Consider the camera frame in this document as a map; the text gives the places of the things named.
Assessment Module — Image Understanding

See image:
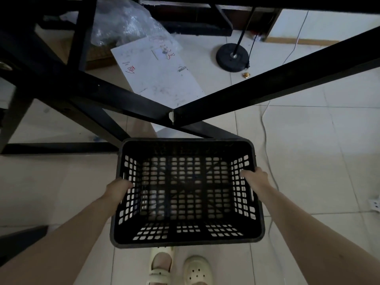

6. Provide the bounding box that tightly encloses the person's right forearm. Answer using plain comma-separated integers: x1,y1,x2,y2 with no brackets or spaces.
258,180,380,285

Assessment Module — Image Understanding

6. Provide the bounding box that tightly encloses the black perforated plastic basket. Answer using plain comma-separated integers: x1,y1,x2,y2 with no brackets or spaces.
109,138,265,249

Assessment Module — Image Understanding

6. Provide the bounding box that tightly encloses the white cable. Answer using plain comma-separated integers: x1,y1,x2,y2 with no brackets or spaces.
259,9,311,244

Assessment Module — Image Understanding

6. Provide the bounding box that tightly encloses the black metal table frame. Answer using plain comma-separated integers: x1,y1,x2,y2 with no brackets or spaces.
0,0,380,155

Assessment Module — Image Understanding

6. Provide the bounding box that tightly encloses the white board with scribbles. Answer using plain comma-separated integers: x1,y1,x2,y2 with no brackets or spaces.
110,35,206,133

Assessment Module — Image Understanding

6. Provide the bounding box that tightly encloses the person's right cream clog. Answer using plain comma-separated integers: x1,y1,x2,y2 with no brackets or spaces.
182,256,213,285

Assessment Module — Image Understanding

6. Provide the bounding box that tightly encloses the clear plastic bag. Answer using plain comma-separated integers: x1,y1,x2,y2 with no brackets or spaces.
90,0,170,47

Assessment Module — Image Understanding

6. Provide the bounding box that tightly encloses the person's right hand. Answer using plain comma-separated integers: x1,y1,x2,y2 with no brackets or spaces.
240,167,270,196

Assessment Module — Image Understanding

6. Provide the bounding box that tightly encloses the person's left forearm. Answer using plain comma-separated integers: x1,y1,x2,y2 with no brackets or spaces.
0,195,118,285

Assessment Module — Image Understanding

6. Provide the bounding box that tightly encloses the black round stand base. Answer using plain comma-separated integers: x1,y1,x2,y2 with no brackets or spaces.
216,43,252,72

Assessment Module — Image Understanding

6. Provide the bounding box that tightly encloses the person's left cream sandal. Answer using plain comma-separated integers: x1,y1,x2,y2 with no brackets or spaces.
147,246,175,285

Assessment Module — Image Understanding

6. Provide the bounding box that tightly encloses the black low shelf frame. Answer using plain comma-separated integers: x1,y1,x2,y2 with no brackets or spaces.
139,0,234,37

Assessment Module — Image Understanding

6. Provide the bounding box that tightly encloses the person's left hand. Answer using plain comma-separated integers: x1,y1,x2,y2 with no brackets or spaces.
102,178,134,205

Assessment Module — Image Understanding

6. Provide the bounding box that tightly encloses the black cable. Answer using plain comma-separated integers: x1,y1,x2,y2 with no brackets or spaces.
246,8,263,69

